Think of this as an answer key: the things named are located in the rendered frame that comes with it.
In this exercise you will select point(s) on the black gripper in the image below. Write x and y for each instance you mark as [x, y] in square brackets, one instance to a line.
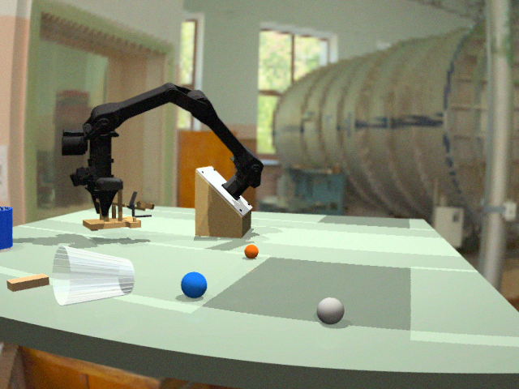
[106, 186]

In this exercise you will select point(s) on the orange ball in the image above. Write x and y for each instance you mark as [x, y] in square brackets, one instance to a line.
[251, 251]

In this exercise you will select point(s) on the blue cup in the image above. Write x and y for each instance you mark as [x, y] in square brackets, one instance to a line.
[6, 226]

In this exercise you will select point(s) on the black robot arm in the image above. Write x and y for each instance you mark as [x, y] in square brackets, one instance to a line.
[100, 127]

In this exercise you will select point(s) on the blue ball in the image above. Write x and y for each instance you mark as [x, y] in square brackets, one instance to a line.
[194, 285]

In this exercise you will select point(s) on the clear plastic cup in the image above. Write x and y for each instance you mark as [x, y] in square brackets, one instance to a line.
[80, 276]

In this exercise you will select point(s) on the grey ball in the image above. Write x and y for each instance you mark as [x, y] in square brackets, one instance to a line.
[330, 310]

